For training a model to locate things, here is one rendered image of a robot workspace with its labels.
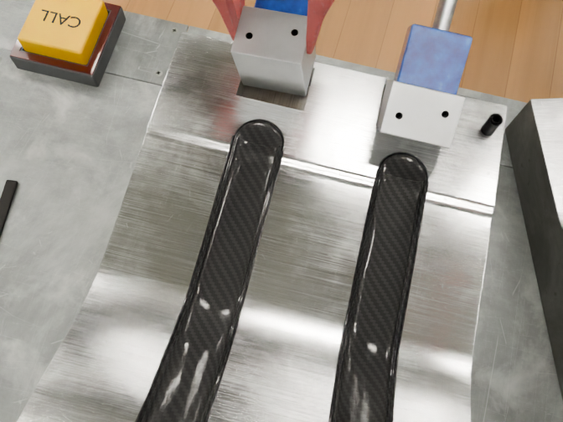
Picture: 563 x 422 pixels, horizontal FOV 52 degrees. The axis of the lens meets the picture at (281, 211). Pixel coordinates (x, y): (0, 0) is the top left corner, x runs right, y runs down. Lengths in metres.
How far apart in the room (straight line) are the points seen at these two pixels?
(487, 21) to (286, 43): 0.29
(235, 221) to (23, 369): 0.21
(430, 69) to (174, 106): 0.19
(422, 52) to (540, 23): 0.26
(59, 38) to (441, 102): 0.34
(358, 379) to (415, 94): 0.19
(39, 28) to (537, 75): 0.47
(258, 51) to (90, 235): 0.22
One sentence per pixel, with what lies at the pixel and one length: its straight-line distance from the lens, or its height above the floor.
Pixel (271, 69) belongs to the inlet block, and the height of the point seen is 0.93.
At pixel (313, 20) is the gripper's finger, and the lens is 0.38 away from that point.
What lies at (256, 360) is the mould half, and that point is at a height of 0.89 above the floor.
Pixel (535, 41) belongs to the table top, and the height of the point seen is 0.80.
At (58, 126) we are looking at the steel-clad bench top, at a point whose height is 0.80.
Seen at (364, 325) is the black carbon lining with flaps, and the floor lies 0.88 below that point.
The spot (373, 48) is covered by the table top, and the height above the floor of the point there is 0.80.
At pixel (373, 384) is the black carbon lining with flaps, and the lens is 0.40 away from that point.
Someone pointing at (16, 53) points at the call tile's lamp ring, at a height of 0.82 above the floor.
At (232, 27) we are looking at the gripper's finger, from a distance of 0.41.
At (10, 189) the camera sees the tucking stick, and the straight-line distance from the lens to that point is 0.55.
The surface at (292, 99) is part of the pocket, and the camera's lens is 0.48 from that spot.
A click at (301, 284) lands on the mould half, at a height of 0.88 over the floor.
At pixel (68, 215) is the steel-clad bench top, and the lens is 0.53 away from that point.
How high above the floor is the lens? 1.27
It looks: 70 degrees down
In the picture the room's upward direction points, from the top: 7 degrees clockwise
